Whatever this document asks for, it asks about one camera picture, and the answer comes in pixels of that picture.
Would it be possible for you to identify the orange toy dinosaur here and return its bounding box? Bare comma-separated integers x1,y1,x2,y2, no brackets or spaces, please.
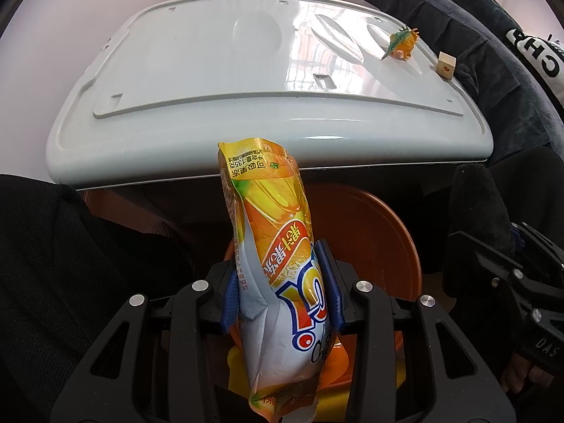
381,27,419,60

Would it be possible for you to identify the small wooden cube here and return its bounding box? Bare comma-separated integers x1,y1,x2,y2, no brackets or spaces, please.
436,51,457,80

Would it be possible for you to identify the orange yellow candy bag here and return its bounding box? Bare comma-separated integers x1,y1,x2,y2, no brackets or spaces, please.
218,137,346,422

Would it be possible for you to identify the white storage box lid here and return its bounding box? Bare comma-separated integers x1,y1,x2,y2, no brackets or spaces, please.
46,0,493,188

